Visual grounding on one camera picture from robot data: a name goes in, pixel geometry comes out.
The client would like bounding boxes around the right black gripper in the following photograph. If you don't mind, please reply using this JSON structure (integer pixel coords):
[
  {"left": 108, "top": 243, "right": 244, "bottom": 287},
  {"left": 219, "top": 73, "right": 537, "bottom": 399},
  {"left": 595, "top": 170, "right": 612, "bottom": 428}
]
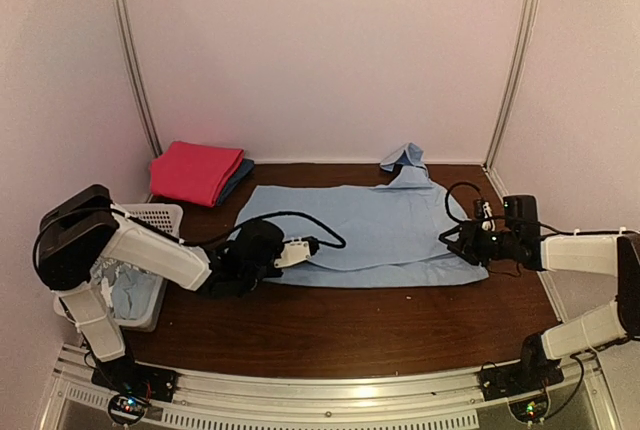
[{"left": 440, "top": 220, "right": 519, "bottom": 268}]

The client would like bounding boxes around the light blue shirt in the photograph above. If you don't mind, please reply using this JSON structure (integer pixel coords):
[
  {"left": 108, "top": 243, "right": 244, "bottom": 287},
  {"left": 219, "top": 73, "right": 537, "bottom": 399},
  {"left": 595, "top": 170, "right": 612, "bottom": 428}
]
[{"left": 237, "top": 143, "right": 488, "bottom": 289}]

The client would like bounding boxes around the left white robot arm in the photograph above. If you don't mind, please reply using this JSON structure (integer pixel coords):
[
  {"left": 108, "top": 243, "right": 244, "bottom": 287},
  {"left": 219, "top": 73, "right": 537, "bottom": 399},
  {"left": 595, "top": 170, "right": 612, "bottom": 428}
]
[{"left": 32, "top": 185, "right": 286, "bottom": 394}]

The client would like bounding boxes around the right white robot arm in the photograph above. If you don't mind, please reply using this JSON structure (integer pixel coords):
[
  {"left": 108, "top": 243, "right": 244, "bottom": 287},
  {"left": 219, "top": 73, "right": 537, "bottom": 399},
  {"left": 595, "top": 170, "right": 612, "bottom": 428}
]
[{"left": 439, "top": 195, "right": 639, "bottom": 392}]

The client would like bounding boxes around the white plastic laundry basket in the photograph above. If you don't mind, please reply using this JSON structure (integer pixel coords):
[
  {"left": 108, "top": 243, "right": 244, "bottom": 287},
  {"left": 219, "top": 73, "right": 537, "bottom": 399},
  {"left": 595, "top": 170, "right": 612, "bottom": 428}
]
[{"left": 52, "top": 202, "right": 184, "bottom": 333}]

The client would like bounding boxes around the folded pink cloth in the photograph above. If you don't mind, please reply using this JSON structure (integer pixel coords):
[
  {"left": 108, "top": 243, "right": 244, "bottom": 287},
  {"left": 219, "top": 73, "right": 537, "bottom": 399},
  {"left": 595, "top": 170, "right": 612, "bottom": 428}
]
[{"left": 150, "top": 141, "right": 245, "bottom": 207}]

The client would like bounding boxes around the folded dark blue cloth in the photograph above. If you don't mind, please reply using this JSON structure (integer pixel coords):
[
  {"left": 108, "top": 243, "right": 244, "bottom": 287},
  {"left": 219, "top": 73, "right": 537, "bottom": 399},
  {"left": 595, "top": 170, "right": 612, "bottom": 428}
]
[{"left": 215, "top": 158, "right": 255, "bottom": 206}]

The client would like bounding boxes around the blue printed garment in basket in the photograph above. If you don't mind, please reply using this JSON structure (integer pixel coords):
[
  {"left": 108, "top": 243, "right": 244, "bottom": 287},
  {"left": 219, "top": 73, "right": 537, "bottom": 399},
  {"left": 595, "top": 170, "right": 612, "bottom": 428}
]
[{"left": 90, "top": 258, "right": 165, "bottom": 330}]

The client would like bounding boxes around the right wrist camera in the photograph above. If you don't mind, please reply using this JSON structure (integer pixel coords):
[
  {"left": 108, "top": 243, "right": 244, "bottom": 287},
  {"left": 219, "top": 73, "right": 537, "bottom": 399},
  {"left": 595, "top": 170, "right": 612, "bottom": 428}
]
[{"left": 473, "top": 197, "right": 496, "bottom": 232}]

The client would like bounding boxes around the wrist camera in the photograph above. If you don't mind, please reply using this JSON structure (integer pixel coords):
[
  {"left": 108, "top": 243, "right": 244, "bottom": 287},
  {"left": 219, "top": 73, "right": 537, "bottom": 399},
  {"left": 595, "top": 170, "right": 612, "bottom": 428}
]
[
  {"left": 473, "top": 197, "right": 496, "bottom": 232},
  {"left": 273, "top": 237, "right": 320, "bottom": 269}
]

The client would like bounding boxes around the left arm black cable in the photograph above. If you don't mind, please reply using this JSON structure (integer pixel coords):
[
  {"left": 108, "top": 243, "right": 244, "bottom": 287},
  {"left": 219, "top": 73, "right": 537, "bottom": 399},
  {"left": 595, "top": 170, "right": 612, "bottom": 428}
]
[{"left": 179, "top": 210, "right": 348, "bottom": 256}]

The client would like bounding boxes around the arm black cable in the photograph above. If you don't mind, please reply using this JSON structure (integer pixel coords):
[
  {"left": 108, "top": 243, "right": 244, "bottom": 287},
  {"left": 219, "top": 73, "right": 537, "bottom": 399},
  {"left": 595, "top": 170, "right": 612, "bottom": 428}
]
[
  {"left": 443, "top": 180, "right": 486, "bottom": 226},
  {"left": 179, "top": 210, "right": 348, "bottom": 256}
]

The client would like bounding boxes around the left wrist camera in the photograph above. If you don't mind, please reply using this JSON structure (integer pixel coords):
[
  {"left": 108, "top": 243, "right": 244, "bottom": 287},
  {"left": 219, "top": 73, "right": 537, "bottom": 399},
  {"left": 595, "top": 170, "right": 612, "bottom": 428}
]
[{"left": 273, "top": 237, "right": 320, "bottom": 269}]

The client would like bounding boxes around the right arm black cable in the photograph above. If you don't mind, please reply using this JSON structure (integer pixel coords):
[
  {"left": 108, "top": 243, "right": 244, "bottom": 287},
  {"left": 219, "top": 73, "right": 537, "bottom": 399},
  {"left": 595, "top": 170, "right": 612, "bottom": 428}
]
[{"left": 443, "top": 180, "right": 486, "bottom": 226}]

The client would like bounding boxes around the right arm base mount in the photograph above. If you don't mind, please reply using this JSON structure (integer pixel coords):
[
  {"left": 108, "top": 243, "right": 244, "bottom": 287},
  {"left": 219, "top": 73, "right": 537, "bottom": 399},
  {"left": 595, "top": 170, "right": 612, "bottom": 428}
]
[{"left": 477, "top": 333, "right": 564, "bottom": 401}]

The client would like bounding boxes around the aluminium front rail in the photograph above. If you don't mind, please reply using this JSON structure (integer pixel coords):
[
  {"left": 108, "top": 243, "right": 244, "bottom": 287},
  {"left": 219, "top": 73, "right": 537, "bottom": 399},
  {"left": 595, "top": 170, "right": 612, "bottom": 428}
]
[{"left": 39, "top": 353, "right": 616, "bottom": 430}]

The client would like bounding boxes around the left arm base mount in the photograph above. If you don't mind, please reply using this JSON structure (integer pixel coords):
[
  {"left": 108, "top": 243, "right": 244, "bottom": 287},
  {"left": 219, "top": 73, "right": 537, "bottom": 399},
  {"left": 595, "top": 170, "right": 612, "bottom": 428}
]
[{"left": 89, "top": 343, "right": 178, "bottom": 403}]

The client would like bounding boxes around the right aluminium corner post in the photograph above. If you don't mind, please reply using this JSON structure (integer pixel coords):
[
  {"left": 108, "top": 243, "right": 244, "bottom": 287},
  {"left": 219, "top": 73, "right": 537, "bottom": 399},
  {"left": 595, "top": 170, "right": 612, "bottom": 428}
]
[{"left": 483, "top": 0, "right": 540, "bottom": 173}]

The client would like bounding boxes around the aluminium corner post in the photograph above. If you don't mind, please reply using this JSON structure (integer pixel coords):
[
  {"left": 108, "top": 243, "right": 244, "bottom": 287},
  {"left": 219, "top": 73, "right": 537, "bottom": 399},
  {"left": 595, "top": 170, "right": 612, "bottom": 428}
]
[
  {"left": 112, "top": 0, "right": 163, "bottom": 158},
  {"left": 483, "top": 0, "right": 540, "bottom": 173}
]

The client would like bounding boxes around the left aluminium corner post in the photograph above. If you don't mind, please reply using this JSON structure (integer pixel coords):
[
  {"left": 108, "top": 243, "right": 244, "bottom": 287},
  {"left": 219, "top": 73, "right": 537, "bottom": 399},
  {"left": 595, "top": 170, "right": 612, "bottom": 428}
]
[{"left": 112, "top": 0, "right": 163, "bottom": 158}]

